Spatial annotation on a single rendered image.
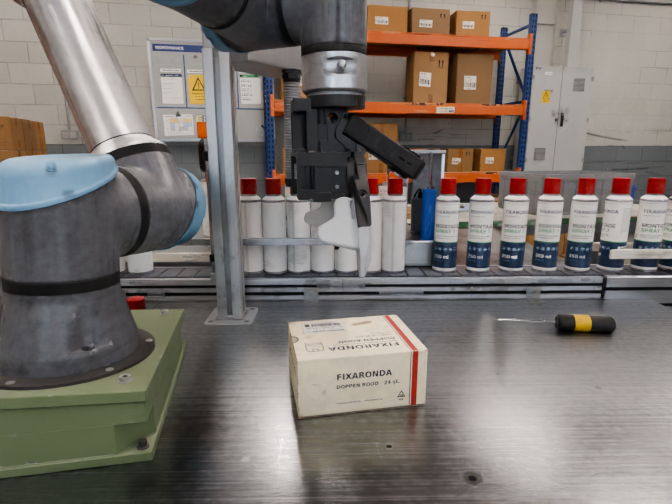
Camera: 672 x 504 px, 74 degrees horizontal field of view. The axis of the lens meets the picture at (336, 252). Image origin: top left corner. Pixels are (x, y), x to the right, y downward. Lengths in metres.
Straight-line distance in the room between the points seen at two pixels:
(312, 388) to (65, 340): 0.27
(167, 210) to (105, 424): 0.26
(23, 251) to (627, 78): 7.12
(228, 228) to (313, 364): 0.37
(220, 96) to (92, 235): 0.38
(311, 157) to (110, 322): 0.29
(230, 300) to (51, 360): 0.40
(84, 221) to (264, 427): 0.30
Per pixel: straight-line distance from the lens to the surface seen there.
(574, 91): 6.32
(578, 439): 0.60
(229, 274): 0.86
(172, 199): 0.64
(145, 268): 1.06
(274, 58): 0.85
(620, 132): 7.25
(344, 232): 0.50
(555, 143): 6.19
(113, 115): 0.69
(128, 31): 5.59
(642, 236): 1.19
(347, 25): 0.53
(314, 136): 0.53
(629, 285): 1.15
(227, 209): 0.82
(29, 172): 0.54
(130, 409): 0.52
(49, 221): 0.54
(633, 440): 0.63
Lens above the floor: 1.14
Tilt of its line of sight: 13 degrees down
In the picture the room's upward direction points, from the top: straight up
